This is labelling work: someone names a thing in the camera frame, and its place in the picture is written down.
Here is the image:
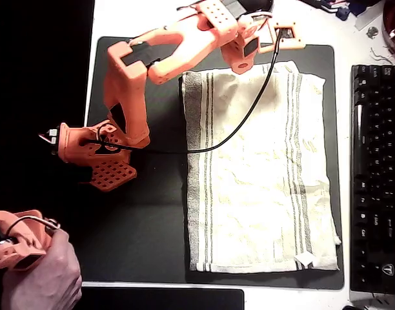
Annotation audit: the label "red round container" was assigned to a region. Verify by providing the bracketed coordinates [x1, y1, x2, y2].
[381, 0, 395, 63]

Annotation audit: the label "orange gripper camera mount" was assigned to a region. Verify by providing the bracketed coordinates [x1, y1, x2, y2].
[258, 21, 307, 55]

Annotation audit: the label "black camera cable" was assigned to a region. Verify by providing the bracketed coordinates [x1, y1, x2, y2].
[83, 28, 289, 154]

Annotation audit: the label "person's hand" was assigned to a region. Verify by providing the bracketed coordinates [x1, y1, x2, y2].
[0, 228, 84, 310]

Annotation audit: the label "black keyboard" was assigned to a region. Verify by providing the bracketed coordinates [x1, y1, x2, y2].
[349, 64, 395, 296]

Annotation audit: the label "blue connector plug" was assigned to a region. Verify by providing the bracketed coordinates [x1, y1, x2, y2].
[335, 5, 352, 21]

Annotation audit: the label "white striped towel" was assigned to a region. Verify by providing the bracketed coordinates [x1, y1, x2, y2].
[179, 60, 342, 274]

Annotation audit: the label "thin loose wire scraps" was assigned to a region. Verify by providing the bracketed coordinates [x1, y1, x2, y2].
[369, 46, 394, 65]

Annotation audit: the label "black computer mouse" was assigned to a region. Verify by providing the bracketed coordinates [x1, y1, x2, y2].
[238, 0, 275, 16]

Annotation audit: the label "black desk mat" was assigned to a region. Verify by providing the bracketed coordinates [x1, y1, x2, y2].
[84, 36, 345, 291]

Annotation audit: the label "orange leader arm handle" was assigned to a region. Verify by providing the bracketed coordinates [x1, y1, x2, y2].
[0, 209, 61, 272]

